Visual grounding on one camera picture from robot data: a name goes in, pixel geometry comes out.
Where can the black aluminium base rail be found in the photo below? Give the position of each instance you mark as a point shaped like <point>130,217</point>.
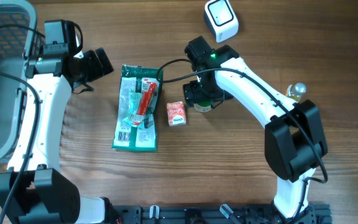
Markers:
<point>247,214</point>

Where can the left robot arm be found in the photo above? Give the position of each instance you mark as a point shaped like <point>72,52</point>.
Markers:
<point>33,190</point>

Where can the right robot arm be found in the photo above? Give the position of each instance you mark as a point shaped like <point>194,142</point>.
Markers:
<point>294,138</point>

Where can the green lid white jar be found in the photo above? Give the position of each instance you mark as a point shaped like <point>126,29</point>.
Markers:
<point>203,107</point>

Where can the yellow oil bottle silver cap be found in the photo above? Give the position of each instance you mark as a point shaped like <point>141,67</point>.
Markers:
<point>296,91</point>

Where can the white barcode scanner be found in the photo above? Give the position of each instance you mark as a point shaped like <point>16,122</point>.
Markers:
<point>221,19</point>

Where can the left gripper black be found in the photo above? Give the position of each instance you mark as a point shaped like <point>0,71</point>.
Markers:
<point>99,70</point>

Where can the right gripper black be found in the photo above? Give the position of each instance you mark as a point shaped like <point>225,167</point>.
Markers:
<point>196,94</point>

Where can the green white gloves packet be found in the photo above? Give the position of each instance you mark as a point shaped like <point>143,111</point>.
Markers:
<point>126,137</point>

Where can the red sachet stick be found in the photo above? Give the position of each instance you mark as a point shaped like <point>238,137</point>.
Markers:
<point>144,103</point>

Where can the grey plastic mesh basket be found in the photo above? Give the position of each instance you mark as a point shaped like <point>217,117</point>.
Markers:
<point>18,20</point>

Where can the orange Kleenex tissue pack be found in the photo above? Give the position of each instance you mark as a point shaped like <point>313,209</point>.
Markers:
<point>176,113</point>

